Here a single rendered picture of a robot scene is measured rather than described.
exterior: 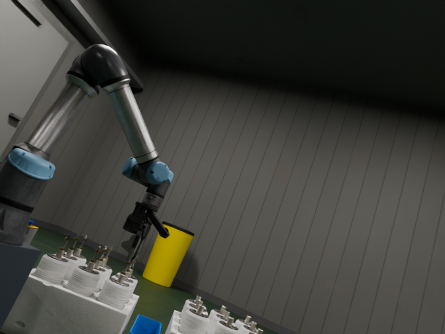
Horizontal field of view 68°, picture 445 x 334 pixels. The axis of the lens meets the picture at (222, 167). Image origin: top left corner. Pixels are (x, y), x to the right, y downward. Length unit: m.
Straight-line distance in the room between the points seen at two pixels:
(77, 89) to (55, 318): 0.74
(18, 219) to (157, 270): 2.77
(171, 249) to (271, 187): 1.40
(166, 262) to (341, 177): 2.19
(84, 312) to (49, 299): 0.12
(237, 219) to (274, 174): 0.72
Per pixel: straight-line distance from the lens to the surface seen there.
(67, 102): 1.18
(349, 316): 3.87
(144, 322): 1.60
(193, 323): 1.29
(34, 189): 1.01
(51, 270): 1.32
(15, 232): 1.00
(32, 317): 1.32
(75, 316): 1.28
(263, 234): 3.95
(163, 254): 3.66
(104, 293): 1.29
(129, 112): 1.10
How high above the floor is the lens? 0.45
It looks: 15 degrees up
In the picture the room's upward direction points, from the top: 22 degrees clockwise
